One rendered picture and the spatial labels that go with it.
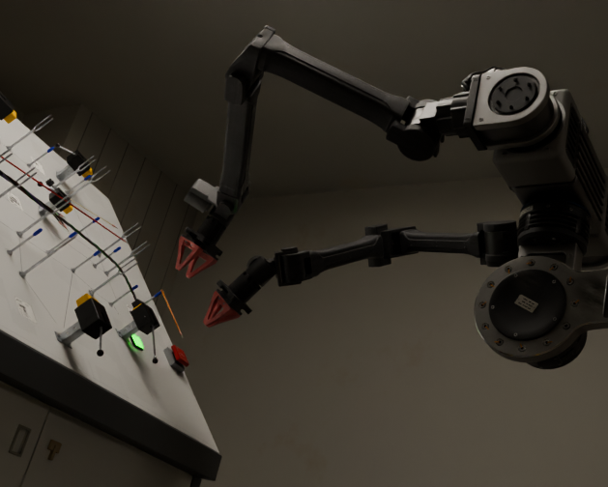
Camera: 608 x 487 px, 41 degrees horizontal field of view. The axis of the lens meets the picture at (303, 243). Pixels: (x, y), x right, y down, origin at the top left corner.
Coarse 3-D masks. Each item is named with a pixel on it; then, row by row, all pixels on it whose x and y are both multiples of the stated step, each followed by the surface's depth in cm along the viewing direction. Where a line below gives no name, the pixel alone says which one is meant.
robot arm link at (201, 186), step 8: (200, 184) 200; (208, 184) 200; (192, 192) 200; (200, 192) 199; (208, 192) 199; (216, 192) 200; (184, 200) 202; (192, 200) 200; (200, 200) 200; (208, 200) 198; (216, 200) 199; (224, 200) 194; (200, 208) 201; (224, 208) 194; (232, 208) 194; (224, 216) 198
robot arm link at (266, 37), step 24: (264, 48) 159; (288, 48) 161; (240, 72) 164; (288, 72) 161; (312, 72) 159; (336, 72) 160; (336, 96) 161; (360, 96) 159; (384, 96) 160; (408, 96) 163; (384, 120) 159; (408, 144) 158; (432, 144) 156
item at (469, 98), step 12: (456, 96) 152; (468, 96) 150; (444, 108) 153; (456, 108) 151; (468, 108) 149; (444, 120) 153; (456, 120) 151; (468, 120) 148; (444, 132) 155; (456, 132) 153; (468, 132) 149; (480, 144) 151
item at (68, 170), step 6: (66, 150) 233; (72, 156) 234; (78, 156) 233; (72, 162) 233; (78, 162) 234; (66, 168) 235; (72, 168) 234; (90, 168) 236; (60, 174) 235; (66, 174) 235; (78, 174) 235; (60, 180) 235
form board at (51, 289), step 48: (0, 144) 209; (0, 192) 187; (48, 192) 219; (96, 192) 262; (0, 240) 170; (48, 240) 196; (96, 240) 230; (0, 288) 156; (48, 288) 177; (144, 288) 242; (48, 336) 161; (144, 336) 214; (96, 384) 168; (144, 384) 192; (192, 432) 200
